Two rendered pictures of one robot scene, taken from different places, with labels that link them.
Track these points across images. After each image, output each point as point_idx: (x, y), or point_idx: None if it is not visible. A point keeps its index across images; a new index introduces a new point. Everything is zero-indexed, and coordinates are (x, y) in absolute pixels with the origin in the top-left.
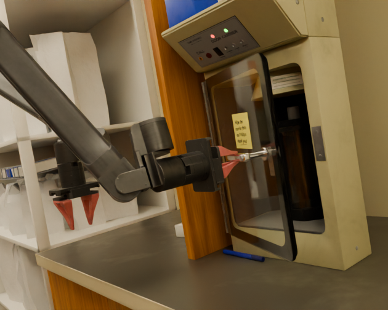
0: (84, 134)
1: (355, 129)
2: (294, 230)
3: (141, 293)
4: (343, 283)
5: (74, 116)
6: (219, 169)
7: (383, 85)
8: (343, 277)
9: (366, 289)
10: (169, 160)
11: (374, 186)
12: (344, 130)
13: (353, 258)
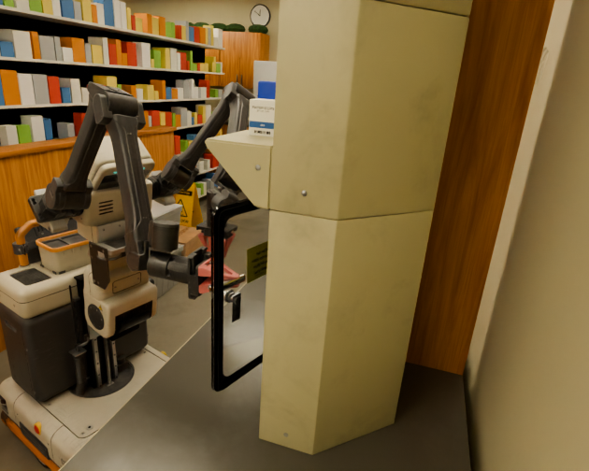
0: (129, 213)
1: (513, 330)
2: (218, 371)
3: (205, 326)
4: (226, 441)
5: (128, 198)
6: (194, 285)
7: (541, 302)
8: (241, 439)
9: (213, 460)
10: (159, 258)
11: (495, 415)
12: (305, 326)
13: (277, 438)
